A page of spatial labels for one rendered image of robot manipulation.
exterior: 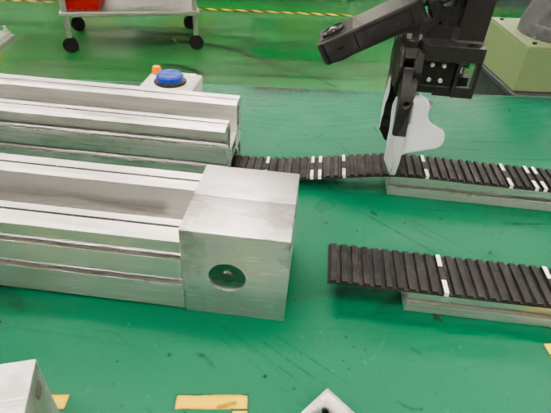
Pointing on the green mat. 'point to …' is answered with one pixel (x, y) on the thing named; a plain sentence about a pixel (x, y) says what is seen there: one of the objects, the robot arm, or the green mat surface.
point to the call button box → (191, 82)
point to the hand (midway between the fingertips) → (384, 147)
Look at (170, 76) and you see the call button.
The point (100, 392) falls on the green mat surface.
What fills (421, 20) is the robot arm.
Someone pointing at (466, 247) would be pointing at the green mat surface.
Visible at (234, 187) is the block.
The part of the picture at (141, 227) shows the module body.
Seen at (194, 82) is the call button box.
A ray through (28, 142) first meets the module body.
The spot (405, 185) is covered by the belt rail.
